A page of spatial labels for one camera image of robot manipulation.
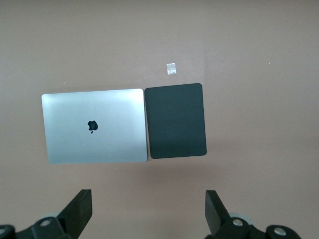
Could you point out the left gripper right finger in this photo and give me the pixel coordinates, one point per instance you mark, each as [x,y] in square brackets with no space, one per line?
[216,216]

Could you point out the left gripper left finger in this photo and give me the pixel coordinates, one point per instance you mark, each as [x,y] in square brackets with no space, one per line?
[74,216]

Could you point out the black mouse pad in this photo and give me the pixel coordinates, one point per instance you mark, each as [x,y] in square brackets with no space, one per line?
[174,119]

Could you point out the silver laptop with apple logo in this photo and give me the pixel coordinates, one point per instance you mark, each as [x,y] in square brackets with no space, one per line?
[94,114]

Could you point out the small clear tape piece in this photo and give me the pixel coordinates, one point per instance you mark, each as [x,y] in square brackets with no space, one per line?
[171,68]

